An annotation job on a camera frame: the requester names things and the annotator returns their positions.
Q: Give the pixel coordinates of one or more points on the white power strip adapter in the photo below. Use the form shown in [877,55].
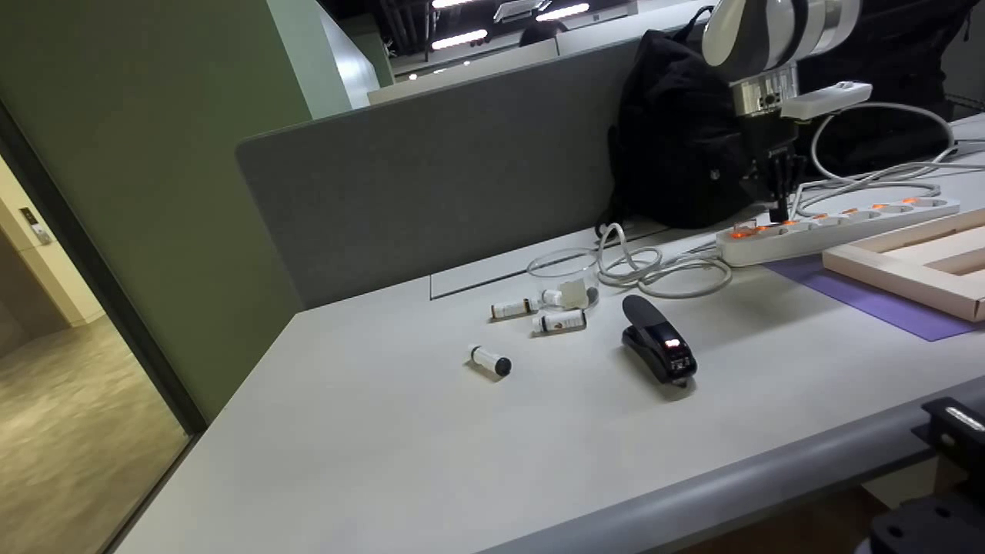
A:
[806,234]

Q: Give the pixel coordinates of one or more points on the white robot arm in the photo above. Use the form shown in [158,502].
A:
[756,46]

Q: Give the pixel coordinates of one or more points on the wooden tray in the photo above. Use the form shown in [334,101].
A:
[934,264]

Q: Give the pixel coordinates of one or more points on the white vial black cap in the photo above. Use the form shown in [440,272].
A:
[491,362]

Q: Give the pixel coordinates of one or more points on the black stapler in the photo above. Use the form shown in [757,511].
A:
[657,344]

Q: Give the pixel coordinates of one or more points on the small white vial middle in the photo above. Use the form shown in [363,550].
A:
[560,321]

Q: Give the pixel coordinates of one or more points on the purple mat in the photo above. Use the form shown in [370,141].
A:
[880,307]

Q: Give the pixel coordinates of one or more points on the small white vial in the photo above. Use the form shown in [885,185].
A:
[560,321]
[512,309]

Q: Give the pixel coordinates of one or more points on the small white cup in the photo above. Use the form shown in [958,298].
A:
[570,295]

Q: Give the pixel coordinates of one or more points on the small white vial left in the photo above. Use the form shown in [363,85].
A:
[512,309]

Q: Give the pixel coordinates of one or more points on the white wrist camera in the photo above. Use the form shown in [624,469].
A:
[826,101]

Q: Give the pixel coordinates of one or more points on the black backpack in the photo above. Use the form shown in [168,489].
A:
[676,145]

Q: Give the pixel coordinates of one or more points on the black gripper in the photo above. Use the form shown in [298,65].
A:
[766,148]

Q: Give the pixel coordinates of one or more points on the grey desk partition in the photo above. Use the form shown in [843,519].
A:
[437,181]

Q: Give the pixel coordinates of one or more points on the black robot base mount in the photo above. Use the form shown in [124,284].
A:
[952,516]

